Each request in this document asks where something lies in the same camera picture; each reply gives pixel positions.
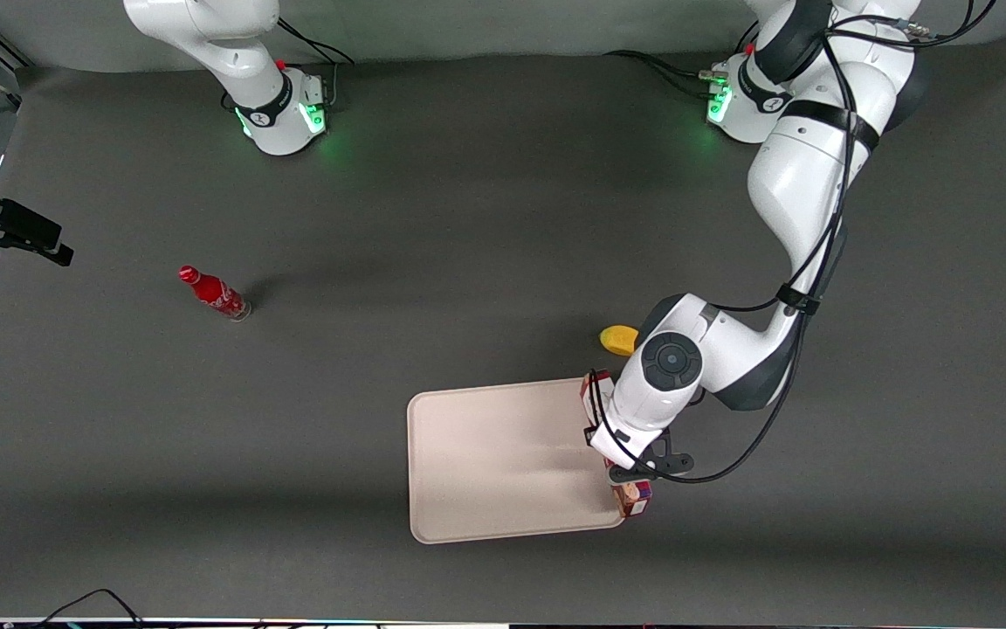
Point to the yellow lemon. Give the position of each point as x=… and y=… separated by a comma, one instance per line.
x=616, y=339

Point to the red soda bottle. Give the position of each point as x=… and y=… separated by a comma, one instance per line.
x=215, y=293

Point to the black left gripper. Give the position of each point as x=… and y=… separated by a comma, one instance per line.
x=589, y=432

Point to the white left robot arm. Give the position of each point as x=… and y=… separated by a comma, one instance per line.
x=804, y=175

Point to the red cookie box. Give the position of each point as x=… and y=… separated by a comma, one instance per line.
x=632, y=498

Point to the beige rectangular tray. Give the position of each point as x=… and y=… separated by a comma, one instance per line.
x=503, y=459

